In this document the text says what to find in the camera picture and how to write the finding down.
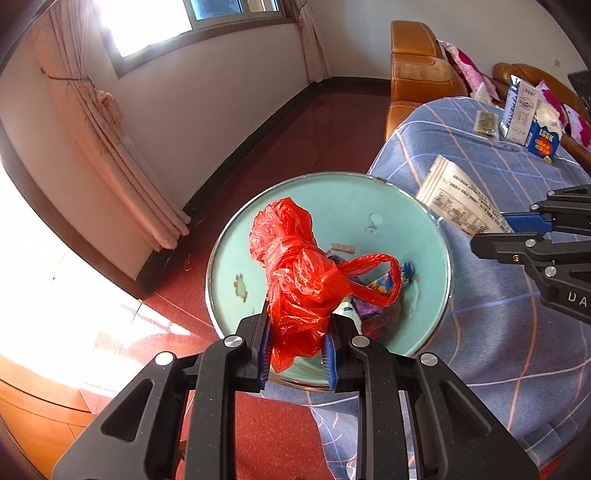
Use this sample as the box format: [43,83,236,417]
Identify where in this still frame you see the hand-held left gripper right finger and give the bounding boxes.
[322,315,541,480]

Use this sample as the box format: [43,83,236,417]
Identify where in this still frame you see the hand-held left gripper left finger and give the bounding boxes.
[53,311,274,480]

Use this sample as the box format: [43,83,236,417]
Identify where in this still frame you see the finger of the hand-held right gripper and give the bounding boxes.
[470,230,591,278]
[501,184,591,234]

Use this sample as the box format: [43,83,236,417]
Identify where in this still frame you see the long beige snack wrapper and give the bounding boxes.
[416,154,514,239]

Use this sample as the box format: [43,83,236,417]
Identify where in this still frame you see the red plastic bag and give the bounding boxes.
[248,197,402,374]

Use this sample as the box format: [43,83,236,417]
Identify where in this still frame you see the teal cartoon trash bin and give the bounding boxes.
[205,172,451,393]

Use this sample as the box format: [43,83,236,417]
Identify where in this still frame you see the purple foil wrapper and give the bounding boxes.
[352,295,387,324]

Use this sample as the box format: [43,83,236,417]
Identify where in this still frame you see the blue plaid tablecloth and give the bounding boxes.
[309,95,591,467]

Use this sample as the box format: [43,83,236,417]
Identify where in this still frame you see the blue milk carton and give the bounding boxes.
[526,102,564,162]

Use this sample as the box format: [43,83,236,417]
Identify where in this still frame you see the colourful foil wrapper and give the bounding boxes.
[365,262,416,299]

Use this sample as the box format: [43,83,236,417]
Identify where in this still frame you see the dark flat packet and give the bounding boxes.
[473,111,498,138]

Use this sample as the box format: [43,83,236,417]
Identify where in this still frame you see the white milk carton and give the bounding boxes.
[499,76,541,147]

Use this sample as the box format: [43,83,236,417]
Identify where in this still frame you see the orange leather sofa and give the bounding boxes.
[492,62,591,160]

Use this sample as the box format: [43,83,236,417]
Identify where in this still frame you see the large pink floral pillow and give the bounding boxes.
[436,39,490,97]

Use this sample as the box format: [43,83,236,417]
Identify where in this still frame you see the orange leather armchair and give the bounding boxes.
[384,19,470,142]

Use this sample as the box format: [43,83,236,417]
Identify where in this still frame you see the wooden cabinet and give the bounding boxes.
[0,364,94,463]

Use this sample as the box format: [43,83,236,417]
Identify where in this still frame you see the wide pink curtain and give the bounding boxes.
[34,0,191,253]

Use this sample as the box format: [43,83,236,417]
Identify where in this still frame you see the narrow pink curtain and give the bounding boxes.
[295,0,331,83]

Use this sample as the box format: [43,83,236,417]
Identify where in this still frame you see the sliding glass window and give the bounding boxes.
[99,0,296,77]

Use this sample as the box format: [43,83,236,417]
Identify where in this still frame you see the dark wooden door frame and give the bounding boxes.
[0,111,154,302]

